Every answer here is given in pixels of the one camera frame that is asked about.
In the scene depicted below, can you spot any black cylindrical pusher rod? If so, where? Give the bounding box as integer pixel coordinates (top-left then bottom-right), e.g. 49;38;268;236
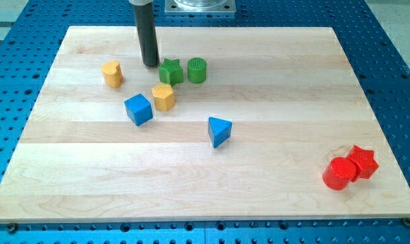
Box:
133;3;159;67

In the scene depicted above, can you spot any grey rod mount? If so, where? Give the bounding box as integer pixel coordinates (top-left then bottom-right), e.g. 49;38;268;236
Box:
129;0;153;5

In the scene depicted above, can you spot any green star block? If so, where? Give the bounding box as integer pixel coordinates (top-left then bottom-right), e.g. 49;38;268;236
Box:
159;58;184;86

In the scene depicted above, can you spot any yellow heart block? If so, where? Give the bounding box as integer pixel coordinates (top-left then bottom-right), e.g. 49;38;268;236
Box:
101;60;123;88

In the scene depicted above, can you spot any green cylinder block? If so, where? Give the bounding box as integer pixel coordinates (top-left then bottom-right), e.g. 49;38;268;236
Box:
187;58;207;84

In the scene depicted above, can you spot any yellow hexagon block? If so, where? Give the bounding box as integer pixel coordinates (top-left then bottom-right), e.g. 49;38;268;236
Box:
151;83;175;112

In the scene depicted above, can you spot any blue cube block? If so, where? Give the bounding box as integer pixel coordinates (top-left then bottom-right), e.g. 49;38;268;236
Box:
124;94;153;126

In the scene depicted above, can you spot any blue triangle block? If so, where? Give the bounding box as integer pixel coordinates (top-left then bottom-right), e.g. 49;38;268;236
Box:
208;117;232;148

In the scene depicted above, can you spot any light wooden board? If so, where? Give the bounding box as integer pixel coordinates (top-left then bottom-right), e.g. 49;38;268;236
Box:
0;26;410;224

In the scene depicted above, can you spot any red cylinder block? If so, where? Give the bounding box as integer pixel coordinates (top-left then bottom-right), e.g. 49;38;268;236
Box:
323;157;356;190

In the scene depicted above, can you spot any red star block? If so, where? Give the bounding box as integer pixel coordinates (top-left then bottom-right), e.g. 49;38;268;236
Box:
346;145;379;182

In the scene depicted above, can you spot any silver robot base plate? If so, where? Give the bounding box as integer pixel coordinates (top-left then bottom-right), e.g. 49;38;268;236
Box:
165;0;237;14

